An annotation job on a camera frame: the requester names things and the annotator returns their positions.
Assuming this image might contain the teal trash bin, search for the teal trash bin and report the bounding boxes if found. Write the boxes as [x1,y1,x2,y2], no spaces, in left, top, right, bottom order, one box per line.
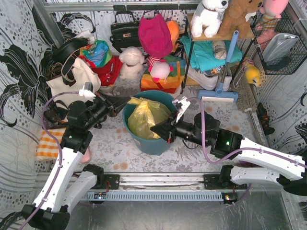
[122,90,176,156]

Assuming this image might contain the yellow trash bag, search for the yellow trash bag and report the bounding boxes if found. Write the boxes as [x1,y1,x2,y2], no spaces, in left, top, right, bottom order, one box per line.
[128,97,171,139]

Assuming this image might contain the blue floor mop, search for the blue floor mop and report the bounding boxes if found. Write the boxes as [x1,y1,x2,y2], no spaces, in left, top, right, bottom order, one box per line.
[198,30,239,103]

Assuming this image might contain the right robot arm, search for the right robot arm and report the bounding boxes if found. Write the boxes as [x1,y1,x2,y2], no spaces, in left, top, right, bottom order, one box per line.
[150,113,307,196]

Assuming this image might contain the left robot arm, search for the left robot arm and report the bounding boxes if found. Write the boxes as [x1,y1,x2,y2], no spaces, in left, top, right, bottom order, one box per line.
[21,92,130,230]

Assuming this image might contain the cream canvas tote bag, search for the cream canvas tote bag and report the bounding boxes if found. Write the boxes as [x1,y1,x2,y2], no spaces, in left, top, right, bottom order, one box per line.
[45,57,101,96]

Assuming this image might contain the rainbow striped bag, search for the rainbow striped bag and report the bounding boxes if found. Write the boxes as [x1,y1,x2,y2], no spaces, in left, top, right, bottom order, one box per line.
[140,55,186,93]

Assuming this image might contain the colourful printed bag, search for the colourful printed bag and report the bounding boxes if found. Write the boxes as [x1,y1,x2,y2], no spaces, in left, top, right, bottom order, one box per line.
[79,40,112,69]

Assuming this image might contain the red cloth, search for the red cloth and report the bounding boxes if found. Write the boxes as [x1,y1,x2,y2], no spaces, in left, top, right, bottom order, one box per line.
[92,56,123,87]

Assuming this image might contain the cream plush sheep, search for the cream plush sheep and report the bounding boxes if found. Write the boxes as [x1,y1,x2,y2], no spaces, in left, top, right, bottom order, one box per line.
[119,46,145,80]

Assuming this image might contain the pink rolled towel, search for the pink rolled towel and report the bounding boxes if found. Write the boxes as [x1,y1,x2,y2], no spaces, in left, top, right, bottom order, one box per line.
[80,148,91,164]

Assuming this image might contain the pink white plush doll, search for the pink white plush doll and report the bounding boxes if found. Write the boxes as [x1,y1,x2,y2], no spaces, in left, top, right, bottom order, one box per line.
[147,56,173,81]

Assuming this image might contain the white sneakers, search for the white sneakers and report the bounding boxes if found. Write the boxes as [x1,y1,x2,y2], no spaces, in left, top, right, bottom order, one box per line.
[188,68,232,91]

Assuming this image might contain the orange checkered cloth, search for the orange checkered cloth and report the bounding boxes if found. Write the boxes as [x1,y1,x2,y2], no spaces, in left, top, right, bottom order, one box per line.
[36,128,66,161]

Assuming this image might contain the black leather handbag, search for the black leather handbag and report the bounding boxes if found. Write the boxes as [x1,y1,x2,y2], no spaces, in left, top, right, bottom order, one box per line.
[109,11,141,53]

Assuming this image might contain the purple orange sock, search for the purple orange sock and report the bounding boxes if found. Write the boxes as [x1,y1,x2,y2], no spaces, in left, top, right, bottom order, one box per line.
[239,161,257,167]

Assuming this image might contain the teal folded cloth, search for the teal folded cloth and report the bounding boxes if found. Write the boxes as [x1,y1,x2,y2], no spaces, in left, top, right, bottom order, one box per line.
[180,36,243,71]

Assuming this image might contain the magenta fabric hat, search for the magenta fabric hat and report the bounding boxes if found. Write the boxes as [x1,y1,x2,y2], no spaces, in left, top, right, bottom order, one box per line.
[138,13,173,58]

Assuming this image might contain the yellow plush duck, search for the yellow plush duck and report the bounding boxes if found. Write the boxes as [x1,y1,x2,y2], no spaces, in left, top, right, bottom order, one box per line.
[243,59,261,87]

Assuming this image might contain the orange plush toy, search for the orange plush toy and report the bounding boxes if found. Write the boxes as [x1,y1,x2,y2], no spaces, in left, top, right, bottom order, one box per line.
[166,20,179,47]

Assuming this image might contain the white plush dog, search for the white plush dog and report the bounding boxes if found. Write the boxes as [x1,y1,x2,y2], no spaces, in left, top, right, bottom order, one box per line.
[191,0,229,38]

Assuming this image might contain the brown teddy bear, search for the brown teddy bear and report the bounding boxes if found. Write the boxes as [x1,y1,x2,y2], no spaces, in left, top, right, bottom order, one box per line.
[218,0,264,39]

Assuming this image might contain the silver foil pouch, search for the silver foil pouch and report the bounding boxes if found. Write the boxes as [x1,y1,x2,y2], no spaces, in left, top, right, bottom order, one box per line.
[262,33,300,62]

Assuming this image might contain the pink plush toy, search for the pink plush toy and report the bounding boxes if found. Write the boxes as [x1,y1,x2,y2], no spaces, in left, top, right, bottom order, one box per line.
[255,0,289,44]

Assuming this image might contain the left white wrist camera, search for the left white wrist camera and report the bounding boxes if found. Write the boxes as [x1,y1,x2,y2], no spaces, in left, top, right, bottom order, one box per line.
[79,82,95,102]

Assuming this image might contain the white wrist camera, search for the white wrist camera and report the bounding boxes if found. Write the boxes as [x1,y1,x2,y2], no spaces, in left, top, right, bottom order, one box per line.
[172,96,191,123]
[79,82,95,102]

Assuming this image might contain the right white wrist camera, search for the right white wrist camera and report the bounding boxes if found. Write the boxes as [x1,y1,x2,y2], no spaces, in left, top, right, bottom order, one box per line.
[172,96,191,123]

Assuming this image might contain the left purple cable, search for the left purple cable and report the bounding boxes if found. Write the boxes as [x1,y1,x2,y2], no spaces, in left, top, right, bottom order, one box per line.
[16,91,84,230]

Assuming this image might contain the aluminium front rail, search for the aluminium front rail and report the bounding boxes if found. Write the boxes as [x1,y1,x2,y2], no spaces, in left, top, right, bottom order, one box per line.
[35,171,293,192]

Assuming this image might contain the black wire basket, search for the black wire basket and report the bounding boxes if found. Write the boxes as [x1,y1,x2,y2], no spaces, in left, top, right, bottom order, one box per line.
[250,11,307,75]

